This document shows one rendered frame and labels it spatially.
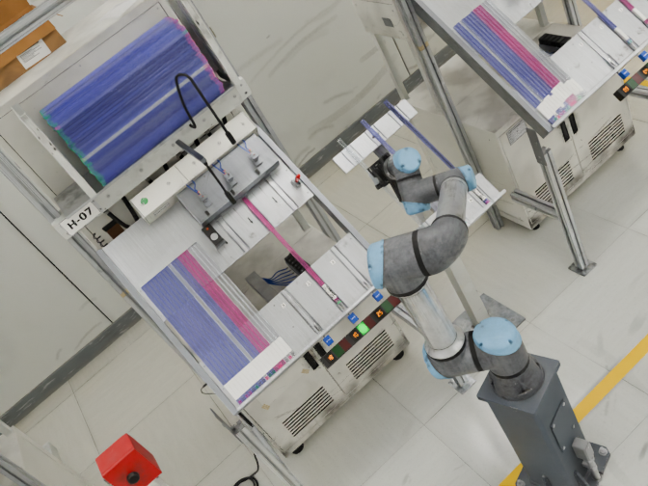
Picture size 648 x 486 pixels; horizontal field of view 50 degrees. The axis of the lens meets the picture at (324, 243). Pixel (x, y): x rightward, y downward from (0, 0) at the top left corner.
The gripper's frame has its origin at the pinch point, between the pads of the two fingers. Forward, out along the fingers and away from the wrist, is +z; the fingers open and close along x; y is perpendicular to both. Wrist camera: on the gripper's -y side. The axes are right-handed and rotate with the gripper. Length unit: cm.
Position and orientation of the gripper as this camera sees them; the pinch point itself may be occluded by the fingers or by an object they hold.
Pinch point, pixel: (381, 183)
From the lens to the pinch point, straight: 236.0
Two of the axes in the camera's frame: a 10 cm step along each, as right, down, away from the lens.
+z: -1.9, 0.7, 9.8
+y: -6.5, -7.6, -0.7
